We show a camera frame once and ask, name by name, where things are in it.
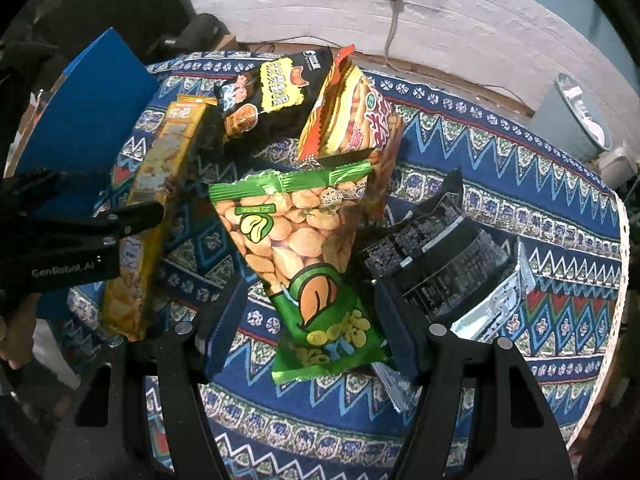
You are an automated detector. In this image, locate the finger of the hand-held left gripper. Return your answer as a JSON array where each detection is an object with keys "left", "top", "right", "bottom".
[
  {"left": 0, "top": 169, "right": 63, "bottom": 221},
  {"left": 75, "top": 201, "right": 166, "bottom": 248}
]

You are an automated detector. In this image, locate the white plug and cable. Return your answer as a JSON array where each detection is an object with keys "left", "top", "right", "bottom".
[{"left": 382, "top": 0, "right": 533, "bottom": 113}]

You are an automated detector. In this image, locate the red yellow peanut packet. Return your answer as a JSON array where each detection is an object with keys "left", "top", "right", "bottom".
[{"left": 296, "top": 45, "right": 405, "bottom": 223}]

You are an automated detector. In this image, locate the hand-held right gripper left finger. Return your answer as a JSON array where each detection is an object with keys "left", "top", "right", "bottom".
[{"left": 55, "top": 274, "right": 257, "bottom": 480}]

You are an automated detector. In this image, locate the white plastic appliance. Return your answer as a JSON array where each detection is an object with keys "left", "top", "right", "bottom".
[{"left": 597, "top": 140, "right": 640, "bottom": 186}]

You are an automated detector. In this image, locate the blue patterned tablecloth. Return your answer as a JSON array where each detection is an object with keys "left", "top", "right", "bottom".
[{"left": 65, "top": 50, "right": 628, "bottom": 480}]

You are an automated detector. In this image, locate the black silver snack packet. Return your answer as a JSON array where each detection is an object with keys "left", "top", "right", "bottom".
[{"left": 357, "top": 169, "right": 533, "bottom": 343}]

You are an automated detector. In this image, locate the long yellow cracker packet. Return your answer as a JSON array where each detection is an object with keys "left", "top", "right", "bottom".
[{"left": 102, "top": 95, "right": 218, "bottom": 341}]

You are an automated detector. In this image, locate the person's left hand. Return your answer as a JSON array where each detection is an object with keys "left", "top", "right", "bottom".
[{"left": 0, "top": 294, "right": 40, "bottom": 372}]

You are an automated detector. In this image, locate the green broad bean packet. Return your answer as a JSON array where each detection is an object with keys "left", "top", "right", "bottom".
[{"left": 207, "top": 160, "right": 391, "bottom": 386}]

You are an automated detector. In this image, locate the blue cardboard box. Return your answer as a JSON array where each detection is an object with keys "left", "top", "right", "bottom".
[{"left": 5, "top": 27, "right": 162, "bottom": 323}]

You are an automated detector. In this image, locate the pale blue trash bin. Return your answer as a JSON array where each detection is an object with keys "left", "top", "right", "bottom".
[{"left": 530, "top": 72, "right": 615, "bottom": 163}]

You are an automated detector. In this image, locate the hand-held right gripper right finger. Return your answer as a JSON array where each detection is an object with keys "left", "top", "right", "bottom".
[{"left": 372, "top": 280, "right": 576, "bottom": 480}]

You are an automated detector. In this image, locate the black snack packet yellow label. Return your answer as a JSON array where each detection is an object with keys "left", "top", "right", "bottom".
[{"left": 214, "top": 46, "right": 335, "bottom": 147}]

